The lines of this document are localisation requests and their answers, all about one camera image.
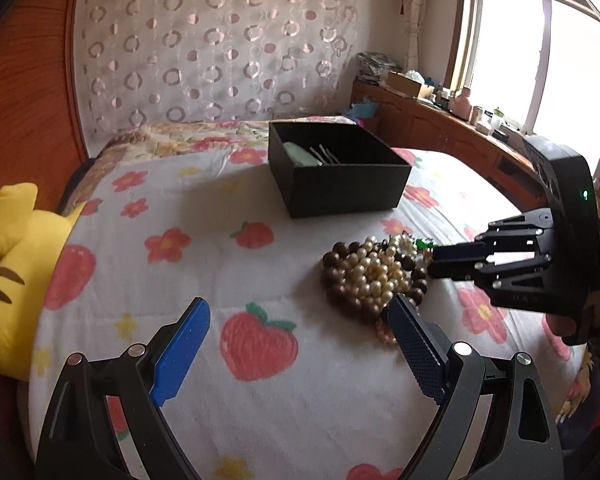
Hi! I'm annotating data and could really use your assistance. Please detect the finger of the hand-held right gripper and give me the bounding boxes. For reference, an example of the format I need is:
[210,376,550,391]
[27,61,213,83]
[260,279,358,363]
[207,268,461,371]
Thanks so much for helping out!
[431,209,557,264]
[427,254,556,309]

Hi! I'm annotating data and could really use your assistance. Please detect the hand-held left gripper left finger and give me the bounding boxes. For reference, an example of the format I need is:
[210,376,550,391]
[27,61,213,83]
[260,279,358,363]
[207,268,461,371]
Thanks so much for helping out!
[35,297,211,480]

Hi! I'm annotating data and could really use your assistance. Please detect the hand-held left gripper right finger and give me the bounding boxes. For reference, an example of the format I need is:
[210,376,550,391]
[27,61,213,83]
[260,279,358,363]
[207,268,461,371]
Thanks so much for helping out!
[387,293,566,480]

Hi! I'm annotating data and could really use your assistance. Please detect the pile of bead bracelets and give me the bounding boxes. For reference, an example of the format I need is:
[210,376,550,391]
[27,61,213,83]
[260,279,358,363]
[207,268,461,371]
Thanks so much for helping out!
[321,241,429,324]

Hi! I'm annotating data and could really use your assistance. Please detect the cream pearl necklace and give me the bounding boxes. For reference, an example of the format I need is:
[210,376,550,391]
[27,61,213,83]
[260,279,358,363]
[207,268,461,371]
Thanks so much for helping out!
[337,239,407,312]

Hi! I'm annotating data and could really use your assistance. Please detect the black jewelry box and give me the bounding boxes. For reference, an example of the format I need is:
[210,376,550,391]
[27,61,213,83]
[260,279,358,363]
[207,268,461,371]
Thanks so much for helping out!
[268,120,413,219]

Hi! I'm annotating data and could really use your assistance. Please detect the white floral fruit blanket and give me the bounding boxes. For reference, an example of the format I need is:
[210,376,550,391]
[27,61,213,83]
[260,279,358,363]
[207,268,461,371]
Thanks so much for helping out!
[27,146,597,480]

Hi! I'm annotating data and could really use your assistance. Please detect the wooden cabinet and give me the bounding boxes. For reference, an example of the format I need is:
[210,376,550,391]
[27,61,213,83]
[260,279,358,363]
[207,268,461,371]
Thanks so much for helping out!
[350,80,556,202]

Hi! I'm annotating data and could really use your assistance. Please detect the pink teapot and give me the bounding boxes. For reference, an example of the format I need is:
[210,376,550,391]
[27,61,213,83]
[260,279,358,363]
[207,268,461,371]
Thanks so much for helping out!
[447,87,474,117]

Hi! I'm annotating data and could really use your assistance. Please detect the silver hair pins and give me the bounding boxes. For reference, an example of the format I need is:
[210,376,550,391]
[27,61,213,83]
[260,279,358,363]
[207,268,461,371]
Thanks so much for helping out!
[310,144,342,166]

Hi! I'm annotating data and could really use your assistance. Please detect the blue plastic basket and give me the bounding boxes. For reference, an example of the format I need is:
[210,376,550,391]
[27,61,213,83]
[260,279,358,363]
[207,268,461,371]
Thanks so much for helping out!
[340,101,382,121]

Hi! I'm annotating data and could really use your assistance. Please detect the cardboard box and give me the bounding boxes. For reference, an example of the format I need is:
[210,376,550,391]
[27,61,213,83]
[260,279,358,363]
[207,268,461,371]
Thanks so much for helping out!
[385,71,436,99]

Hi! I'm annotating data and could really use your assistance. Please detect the window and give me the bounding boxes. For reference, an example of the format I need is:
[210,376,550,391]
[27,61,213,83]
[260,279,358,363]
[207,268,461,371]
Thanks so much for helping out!
[442,0,600,183]

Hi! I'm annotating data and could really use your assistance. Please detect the yellow tiger plush pillow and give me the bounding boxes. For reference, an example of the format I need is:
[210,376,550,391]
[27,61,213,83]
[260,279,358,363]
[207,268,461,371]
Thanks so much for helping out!
[0,182,88,378]

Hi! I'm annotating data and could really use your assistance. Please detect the pale green jade comb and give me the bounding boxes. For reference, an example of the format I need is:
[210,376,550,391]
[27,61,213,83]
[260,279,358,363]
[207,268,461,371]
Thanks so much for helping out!
[282,143,323,167]

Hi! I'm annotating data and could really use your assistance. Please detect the stack of magazines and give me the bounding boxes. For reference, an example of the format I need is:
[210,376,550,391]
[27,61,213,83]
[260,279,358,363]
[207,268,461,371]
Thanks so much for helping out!
[356,51,406,84]

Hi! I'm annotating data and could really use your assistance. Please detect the flower patterned quilt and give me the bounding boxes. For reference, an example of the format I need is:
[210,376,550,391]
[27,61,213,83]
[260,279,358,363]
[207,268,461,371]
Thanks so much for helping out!
[86,115,362,162]

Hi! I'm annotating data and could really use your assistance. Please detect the beige window curtain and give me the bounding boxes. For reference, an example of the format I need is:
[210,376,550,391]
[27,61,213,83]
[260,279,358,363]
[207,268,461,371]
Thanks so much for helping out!
[394,0,432,72]

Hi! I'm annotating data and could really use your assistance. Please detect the pink circle pattern curtain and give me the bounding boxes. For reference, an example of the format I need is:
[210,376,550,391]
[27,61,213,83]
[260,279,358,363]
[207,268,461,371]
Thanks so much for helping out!
[66,0,359,140]

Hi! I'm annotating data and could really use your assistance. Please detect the wooden headboard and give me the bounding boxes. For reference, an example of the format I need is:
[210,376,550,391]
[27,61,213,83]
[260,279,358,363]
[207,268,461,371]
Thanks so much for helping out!
[0,0,90,233]

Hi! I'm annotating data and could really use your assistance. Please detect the pink bead bracelet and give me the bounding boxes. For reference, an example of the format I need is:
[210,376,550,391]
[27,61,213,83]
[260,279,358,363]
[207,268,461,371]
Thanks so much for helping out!
[376,316,406,347]

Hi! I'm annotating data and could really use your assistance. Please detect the white bead bracelet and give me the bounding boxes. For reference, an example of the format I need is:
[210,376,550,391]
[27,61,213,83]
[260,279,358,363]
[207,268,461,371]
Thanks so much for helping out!
[385,232,422,262]

